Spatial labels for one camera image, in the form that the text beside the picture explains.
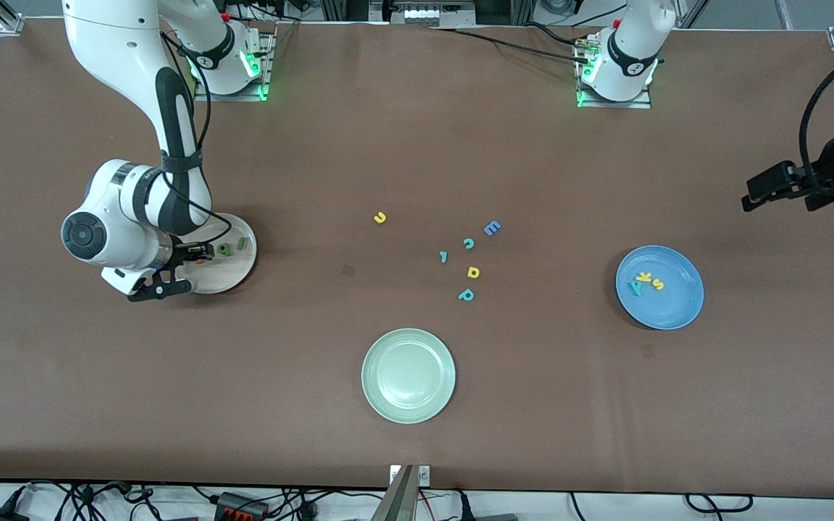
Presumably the beige brown plate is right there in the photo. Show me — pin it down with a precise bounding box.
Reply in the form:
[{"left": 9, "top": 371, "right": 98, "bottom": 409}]
[{"left": 174, "top": 213, "right": 258, "bottom": 295}]

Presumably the blue plate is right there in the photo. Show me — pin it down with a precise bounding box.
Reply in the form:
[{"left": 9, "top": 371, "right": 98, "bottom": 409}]
[{"left": 615, "top": 245, "right": 705, "bottom": 331}]

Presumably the pale green plate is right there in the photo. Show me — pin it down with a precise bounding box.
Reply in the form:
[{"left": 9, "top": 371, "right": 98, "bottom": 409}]
[{"left": 361, "top": 328, "right": 457, "bottom": 425}]

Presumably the black orange power box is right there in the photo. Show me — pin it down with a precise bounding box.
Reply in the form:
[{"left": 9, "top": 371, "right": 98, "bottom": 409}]
[{"left": 214, "top": 492, "right": 269, "bottom": 519}]

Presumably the grey metal bar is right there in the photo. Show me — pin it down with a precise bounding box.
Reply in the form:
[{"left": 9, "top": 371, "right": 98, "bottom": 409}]
[{"left": 370, "top": 465, "right": 418, "bottom": 521}]

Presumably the grey terminal block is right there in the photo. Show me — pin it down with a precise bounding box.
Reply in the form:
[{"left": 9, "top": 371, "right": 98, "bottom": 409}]
[{"left": 404, "top": 7, "right": 476, "bottom": 26}]

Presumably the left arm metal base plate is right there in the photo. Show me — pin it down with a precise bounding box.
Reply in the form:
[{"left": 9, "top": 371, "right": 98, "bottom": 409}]
[{"left": 576, "top": 33, "right": 653, "bottom": 109}]

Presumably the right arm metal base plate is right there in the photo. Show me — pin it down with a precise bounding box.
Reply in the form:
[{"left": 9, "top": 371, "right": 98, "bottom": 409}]
[{"left": 193, "top": 25, "right": 277, "bottom": 102}]

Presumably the black tangled cable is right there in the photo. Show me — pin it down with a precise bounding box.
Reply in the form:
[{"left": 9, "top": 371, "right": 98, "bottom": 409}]
[{"left": 19, "top": 480, "right": 172, "bottom": 521}]

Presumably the short black table cable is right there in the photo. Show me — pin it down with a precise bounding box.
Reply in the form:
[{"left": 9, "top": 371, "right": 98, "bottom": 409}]
[{"left": 522, "top": 22, "right": 591, "bottom": 48}]

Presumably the long black table cable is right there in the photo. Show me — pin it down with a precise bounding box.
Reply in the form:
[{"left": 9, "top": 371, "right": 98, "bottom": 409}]
[{"left": 428, "top": 26, "right": 591, "bottom": 63}]

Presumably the black looped cable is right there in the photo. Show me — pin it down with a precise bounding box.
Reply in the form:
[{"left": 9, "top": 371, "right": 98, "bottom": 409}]
[{"left": 685, "top": 494, "right": 754, "bottom": 514}]

